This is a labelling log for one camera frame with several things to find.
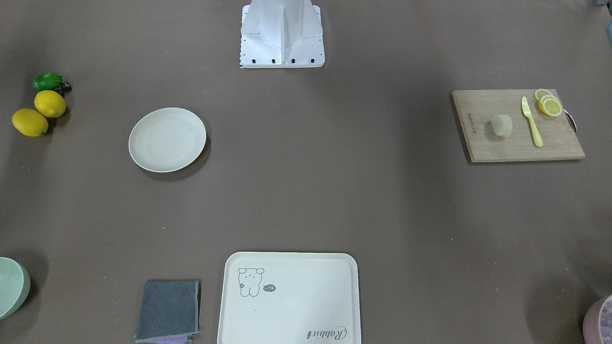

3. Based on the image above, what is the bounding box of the cream round plate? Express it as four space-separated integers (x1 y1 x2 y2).
128 107 208 173

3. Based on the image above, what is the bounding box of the white steamed bun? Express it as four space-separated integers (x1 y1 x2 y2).
491 115 513 137

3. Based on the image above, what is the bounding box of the cream rectangular tray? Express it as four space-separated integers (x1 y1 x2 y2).
217 252 361 344

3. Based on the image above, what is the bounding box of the grey folded cloth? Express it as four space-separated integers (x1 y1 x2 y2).
135 279 200 344

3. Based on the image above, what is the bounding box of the bamboo cutting board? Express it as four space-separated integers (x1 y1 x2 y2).
452 89 585 163

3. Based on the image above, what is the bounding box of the yellow plastic knife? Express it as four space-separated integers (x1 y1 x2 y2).
521 96 544 147

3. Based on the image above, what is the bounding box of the lemon slice middle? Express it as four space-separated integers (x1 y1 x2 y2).
538 94 559 106

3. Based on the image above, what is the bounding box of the lemon slice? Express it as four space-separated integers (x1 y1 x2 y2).
540 98 564 117
538 94 559 106
534 88 553 101

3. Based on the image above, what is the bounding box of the lemon slice back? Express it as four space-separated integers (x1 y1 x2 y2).
534 88 553 101

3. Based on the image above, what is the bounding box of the lemon slice front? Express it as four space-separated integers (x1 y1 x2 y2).
540 98 564 117

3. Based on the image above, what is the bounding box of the yellow lemon near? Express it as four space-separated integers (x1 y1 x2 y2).
33 91 67 118

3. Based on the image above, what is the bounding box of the yellow lemon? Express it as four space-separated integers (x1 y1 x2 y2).
33 91 67 118
12 108 48 137

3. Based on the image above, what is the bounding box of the green lime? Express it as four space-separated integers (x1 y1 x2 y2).
32 72 63 91

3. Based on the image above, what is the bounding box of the yellow lemon far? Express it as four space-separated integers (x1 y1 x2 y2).
12 108 48 137

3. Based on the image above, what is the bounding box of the mint green bowl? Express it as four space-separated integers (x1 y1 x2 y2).
0 257 31 319

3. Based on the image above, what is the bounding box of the pink bowl of ice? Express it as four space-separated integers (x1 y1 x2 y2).
583 295 612 344

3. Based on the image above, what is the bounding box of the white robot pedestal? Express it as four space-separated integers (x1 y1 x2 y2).
239 0 326 68

